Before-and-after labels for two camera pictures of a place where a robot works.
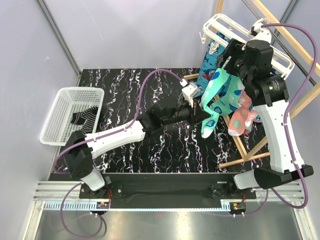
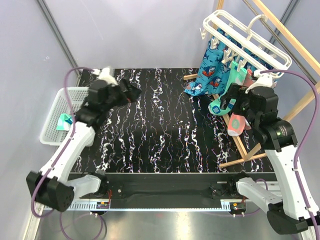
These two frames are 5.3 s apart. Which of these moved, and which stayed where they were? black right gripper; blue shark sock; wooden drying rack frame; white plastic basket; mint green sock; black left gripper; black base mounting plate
Moved: mint green sock; black right gripper; black left gripper
Stayed: blue shark sock; white plastic basket; wooden drying rack frame; black base mounting plate
